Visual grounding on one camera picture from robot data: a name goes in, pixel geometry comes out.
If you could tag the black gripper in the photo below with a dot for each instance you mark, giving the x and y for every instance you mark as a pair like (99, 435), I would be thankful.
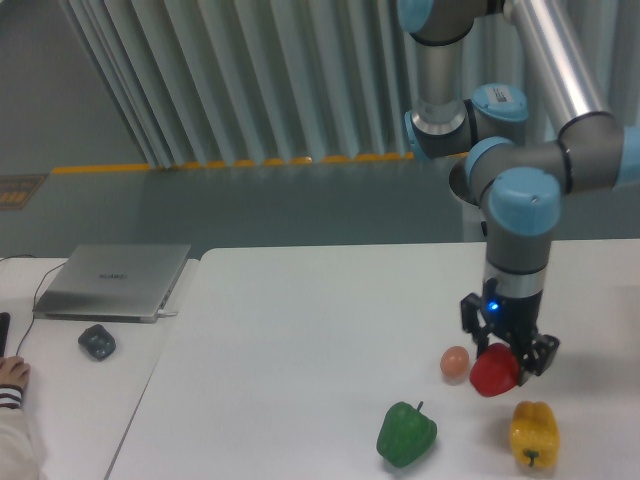
(513, 320)

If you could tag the red bell pepper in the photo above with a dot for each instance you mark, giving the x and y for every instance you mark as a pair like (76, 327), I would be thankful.
(495, 371)

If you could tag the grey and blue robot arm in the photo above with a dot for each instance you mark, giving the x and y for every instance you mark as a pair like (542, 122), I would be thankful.
(517, 187)

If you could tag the white sleeved forearm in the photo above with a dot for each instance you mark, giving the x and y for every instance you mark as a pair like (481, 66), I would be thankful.
(18, 460)

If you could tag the person's hand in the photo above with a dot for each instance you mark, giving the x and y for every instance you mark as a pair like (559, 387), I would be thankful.
(14, 372)

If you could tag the brown egg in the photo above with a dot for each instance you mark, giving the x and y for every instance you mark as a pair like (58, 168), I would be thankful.
(454, 361)

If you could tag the yellow bell pepper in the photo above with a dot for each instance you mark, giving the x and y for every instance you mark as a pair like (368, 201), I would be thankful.
(534, 435)

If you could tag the green bell pepper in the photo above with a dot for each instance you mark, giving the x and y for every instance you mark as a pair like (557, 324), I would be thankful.
(406, 434)

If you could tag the white usb plug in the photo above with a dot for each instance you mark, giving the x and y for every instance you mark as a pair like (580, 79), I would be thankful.
(166, 314)

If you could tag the silver laptop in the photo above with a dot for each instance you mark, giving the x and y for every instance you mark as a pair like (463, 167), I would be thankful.
(114, 282)

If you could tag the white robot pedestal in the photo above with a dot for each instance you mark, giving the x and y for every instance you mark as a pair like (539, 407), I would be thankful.
(473, 221)

